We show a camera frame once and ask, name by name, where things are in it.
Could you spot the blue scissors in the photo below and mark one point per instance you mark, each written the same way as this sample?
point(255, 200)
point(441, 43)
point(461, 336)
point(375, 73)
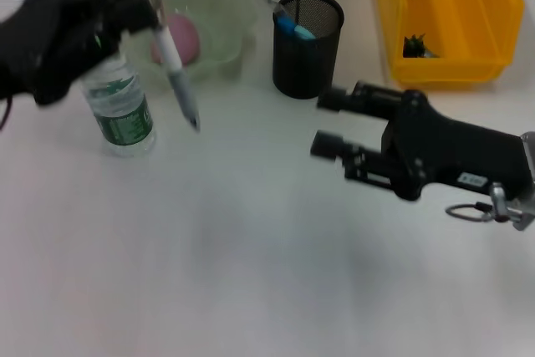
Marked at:
point(299, 31)

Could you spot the green plastic wrapper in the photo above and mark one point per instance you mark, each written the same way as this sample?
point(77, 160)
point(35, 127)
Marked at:
point(416, 47)

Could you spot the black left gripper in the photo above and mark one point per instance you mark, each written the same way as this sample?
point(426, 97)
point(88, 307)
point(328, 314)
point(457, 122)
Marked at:
point(50, 47)

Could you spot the grey white ballpoint pen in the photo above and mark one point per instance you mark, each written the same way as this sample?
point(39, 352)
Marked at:
point(171, 56)

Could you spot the clear green-label water bottle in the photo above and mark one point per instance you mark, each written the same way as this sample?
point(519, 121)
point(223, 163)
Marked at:
point(121, 118)

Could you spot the black mesh pen holder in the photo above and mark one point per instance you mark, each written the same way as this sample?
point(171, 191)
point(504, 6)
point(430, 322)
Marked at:
point(307, 68)

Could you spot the pink toy peach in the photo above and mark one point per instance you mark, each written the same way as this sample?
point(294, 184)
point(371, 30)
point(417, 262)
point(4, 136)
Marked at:
point(188, 39)

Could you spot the yellow plastic bin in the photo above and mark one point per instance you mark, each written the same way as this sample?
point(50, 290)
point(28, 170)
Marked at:
point(451, 10)

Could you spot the transparent plastic ruler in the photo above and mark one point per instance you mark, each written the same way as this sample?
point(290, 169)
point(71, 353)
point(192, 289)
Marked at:
point(276, 6)

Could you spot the translucent green fruit bowl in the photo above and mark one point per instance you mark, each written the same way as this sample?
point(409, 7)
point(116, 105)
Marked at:
point(221, 27)

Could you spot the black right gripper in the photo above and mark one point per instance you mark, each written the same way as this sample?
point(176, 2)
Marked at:
point(451, 148)

